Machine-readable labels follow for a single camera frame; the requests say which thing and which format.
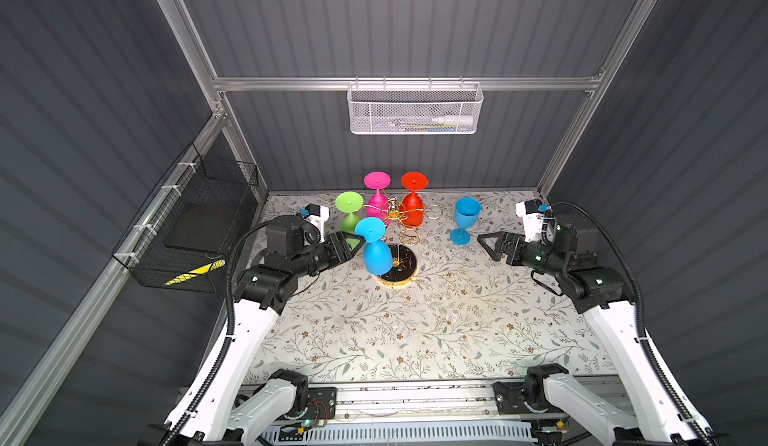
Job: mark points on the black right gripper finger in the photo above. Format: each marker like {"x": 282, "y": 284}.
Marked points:
{"x": 492, "y": 242}
{"x": 495, "y": 253}

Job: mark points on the lime green wine glass back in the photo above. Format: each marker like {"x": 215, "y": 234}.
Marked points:
{"x": 349, "y": 203}

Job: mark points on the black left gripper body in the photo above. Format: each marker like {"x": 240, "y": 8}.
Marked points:
{"x": 329, "y": 253}

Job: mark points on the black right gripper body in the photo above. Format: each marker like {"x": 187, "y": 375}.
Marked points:
{"x": 529, "y": 254}

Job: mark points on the blue wine glass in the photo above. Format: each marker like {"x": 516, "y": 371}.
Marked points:
{"x": 377, "y": 255}
{"x": 466, "y": 214}

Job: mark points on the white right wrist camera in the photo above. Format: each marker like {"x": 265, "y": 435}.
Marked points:
{"x": 535, "y": 215}

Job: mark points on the blue wine glass front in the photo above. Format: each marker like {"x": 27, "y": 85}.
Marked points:
{"x": 466, "y": 214}

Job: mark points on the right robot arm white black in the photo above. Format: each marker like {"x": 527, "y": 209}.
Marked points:
{"x": 591, "y": 271}

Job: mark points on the red wine glass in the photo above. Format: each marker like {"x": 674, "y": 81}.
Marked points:
{"x": 411, "y": 209}

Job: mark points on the magenta wine glass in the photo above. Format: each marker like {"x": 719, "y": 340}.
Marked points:
{"x": 377, "y": 206}

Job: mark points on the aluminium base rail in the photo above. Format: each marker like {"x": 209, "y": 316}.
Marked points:
{"x": 431, "y": 412}

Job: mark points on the yellow black striped item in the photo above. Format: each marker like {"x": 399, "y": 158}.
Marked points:
{"x": 192, "y": 274}

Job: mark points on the white wire mesh basket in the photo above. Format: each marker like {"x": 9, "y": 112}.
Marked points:
{"x": 406, "y": 108}

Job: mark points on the gold wine glass rack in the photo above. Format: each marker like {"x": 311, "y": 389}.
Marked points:
{"x": 405, "y": 263}

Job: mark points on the black wire mesh basket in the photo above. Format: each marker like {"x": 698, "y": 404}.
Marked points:
{"x": 195, "y": 220}

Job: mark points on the white marker in basket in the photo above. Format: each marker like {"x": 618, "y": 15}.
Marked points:
{"x": 454, "y": 121}

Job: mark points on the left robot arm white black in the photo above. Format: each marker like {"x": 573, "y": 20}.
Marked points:
{"x": 261, "y": 276}

